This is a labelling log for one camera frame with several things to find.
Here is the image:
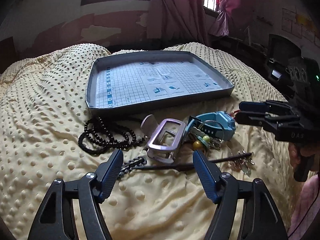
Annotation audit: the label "grey cardboard tray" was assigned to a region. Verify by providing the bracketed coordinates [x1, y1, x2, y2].
[85, 50, 234, 115]

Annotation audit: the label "light blue smartwatch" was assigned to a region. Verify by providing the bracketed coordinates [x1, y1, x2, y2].
[183, 111, 236, 141]

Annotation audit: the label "tied pink curtain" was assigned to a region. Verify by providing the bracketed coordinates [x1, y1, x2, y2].
[209, 0, 241, 36]

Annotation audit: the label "mauve hair claw clip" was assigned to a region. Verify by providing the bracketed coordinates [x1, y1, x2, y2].
[140, 114, 186, 164]

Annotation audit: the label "black bead necklace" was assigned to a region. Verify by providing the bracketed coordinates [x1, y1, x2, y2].
[84, 115, 146, 149]

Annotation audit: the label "yellow bead cord pendant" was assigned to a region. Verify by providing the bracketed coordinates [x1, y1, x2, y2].
[187, 127, 222, 152]

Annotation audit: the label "cream dotted blanket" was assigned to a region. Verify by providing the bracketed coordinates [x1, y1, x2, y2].
[0, 42, 313, 240]

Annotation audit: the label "black hair stick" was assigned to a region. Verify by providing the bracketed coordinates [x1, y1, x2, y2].
[133, 152, 253, 172]

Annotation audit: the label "wall paper notes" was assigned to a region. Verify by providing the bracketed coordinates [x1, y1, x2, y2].
[281, 8, 319, 47]

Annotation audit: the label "dark cluttered desk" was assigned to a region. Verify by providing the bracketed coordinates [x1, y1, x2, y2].
[209, 34, 266, 69]

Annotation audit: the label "rose gold crystal bracelet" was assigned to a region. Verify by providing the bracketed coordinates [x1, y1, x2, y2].
[228, 149, 256, 176]

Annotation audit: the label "silver bangle rings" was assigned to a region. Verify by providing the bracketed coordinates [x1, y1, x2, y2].
[199, 119, 226, 133]

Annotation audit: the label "grid paper sheet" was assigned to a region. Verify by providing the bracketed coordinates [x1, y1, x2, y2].
[95, 61, 222, 108]

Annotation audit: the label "person's right hand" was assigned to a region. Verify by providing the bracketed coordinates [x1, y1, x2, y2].
[288, 142, 320, 172]

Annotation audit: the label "black office chair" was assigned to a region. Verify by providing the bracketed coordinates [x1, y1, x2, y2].
[265, 34, 302, 81]

